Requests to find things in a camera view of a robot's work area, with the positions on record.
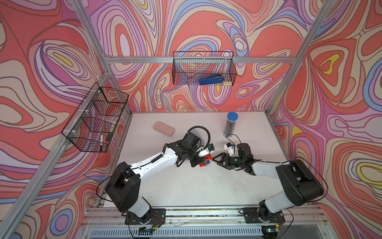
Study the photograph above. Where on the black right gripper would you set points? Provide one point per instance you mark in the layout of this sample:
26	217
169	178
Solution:
224	155

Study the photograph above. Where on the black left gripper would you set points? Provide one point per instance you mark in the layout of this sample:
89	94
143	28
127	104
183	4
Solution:
199	161

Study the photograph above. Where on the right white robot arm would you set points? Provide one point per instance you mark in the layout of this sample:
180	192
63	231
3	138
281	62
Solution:
300	186

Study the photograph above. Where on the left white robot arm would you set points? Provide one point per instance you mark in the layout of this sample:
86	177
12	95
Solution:
124	184

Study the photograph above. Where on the blue and cream stapler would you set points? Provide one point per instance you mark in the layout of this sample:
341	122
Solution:
201	134

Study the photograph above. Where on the pink glasses case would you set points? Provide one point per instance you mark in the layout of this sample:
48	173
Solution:
164	128

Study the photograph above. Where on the blue lid pencil tube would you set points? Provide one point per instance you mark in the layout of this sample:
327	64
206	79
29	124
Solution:
231	120

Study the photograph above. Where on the blue stapler in basket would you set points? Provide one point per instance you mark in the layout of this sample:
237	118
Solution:
211	79

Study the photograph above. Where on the yellow item in basket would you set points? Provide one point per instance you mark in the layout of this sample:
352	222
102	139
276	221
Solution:
227	83

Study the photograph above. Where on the marker pen in basket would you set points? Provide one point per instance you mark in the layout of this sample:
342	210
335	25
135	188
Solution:
101	143

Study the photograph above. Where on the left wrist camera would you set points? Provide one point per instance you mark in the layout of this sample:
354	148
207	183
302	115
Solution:
207	151

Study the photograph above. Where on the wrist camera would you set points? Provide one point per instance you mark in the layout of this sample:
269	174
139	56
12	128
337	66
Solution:
230	148
207	151

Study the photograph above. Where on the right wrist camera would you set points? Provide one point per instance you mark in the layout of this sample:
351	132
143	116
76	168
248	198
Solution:
230	148

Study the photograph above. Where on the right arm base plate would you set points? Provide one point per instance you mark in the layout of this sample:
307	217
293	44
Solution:
255	215

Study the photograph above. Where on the back wire basket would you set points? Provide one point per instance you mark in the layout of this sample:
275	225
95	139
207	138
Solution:
190	66

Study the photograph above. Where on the wire basket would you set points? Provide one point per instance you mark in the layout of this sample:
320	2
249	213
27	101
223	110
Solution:
98	113
190	66

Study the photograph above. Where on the left wire basket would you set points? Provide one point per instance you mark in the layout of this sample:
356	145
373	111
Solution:
98	113

